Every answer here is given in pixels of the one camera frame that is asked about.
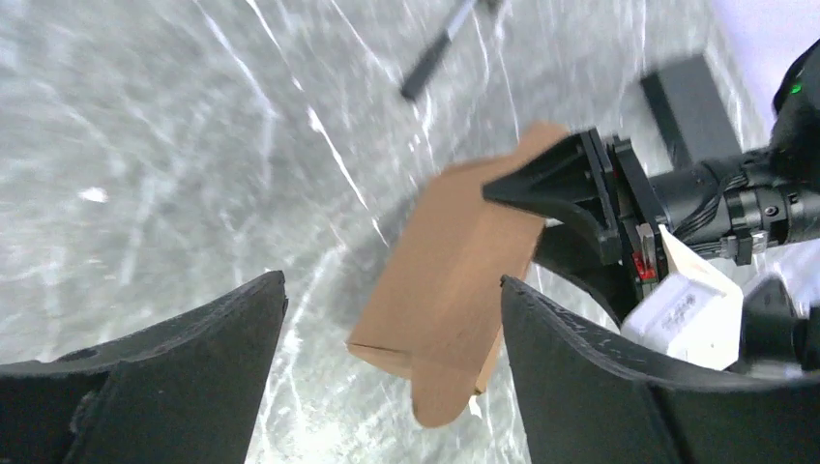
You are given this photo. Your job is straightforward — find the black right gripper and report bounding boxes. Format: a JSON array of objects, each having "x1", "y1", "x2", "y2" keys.
[{"x1": 482, "y1": 129, "x2": 819, "y2": 324}]

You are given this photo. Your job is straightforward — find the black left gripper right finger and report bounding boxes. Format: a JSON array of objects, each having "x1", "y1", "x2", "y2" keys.
[{"x1": 501, "y1": 276, "x2": 819, "y2": 463}]

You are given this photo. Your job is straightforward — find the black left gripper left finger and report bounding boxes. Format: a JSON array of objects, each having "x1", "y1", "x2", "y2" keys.
[{"x1": 1, "y1": 271, "x2": 288, "y2": 463}]

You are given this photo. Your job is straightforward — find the brown cardboard box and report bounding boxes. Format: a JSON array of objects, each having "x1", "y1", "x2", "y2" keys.
[{"x1": 347, "y1": 122, "x2": 567, "y2": 428}]

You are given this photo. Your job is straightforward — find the black rectangular pad right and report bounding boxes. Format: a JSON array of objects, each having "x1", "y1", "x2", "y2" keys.
[{"x1": 640, "y1": 54, "x2": 742, "y2": 170}]

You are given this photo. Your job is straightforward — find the small hammer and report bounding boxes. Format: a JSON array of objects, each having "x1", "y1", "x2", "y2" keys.
[{"x1": 399, "y1": 0, "x2": 480, "y2": 103}]

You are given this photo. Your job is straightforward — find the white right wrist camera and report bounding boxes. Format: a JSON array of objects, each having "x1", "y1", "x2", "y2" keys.
[{"x1": 620, "y1": 225, "x2": 744, "y2": 370}]

